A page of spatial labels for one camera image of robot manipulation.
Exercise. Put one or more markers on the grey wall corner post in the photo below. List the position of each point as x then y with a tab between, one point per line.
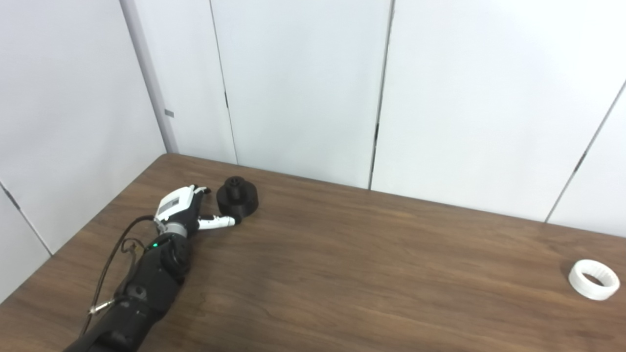
149	78

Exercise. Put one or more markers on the round black part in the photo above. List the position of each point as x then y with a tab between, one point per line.
239	200

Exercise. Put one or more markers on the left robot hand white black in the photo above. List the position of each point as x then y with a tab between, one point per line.
176	208

